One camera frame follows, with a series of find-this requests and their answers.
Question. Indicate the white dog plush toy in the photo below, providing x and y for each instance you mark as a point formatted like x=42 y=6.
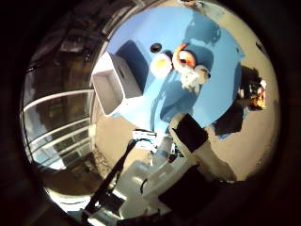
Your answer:
x=191 y=78

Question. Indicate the white plastic container bin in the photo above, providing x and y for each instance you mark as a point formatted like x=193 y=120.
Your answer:
x=108 y=91

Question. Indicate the fried egg plush toy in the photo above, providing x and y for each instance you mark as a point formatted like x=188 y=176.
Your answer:
x=161 y=65

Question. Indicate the blue table mat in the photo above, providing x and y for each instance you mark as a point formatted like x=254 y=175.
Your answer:
x=216 y=62

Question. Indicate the black round table grommet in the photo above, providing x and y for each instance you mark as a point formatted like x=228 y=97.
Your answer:
x=155 y=47

